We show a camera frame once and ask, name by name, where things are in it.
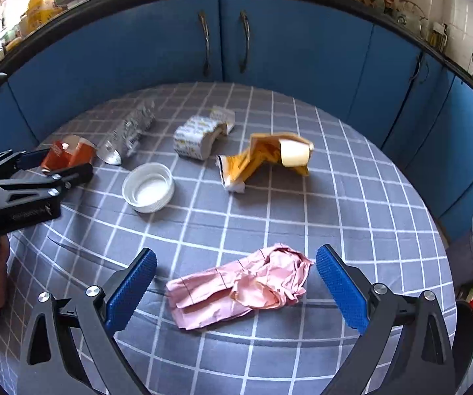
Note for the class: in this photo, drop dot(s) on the white bottle cap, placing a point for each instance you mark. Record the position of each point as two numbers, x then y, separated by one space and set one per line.
148 187

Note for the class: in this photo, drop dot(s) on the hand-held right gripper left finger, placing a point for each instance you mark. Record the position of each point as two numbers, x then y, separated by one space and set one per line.
131 292

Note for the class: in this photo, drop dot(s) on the small patterned paper box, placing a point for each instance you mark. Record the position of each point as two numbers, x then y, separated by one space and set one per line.
193 135

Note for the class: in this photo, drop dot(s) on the pink wrapper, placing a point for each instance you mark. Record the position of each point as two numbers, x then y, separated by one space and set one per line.
240 288

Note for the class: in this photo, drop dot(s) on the yellow crumpled wrapper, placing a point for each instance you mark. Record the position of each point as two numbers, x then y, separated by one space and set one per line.
257 160

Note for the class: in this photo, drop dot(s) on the silver blister pack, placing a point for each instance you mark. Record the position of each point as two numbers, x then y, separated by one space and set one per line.
131 131

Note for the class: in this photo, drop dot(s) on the orange crushed carton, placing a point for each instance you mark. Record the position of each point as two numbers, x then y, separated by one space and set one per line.
67 154

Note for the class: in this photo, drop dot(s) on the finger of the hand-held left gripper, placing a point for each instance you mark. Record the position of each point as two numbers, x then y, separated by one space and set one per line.
34 159
76 174

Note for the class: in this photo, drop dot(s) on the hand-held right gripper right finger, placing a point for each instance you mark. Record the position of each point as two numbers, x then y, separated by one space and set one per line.
341 288

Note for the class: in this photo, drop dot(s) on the yellow detergent bottle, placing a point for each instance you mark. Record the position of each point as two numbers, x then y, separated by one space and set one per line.
39 6

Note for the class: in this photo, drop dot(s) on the blue kitchen cabinets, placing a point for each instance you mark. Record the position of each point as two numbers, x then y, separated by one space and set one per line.
302 49

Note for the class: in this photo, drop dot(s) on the grey checked tablecloth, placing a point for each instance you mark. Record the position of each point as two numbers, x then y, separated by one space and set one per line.
220 214

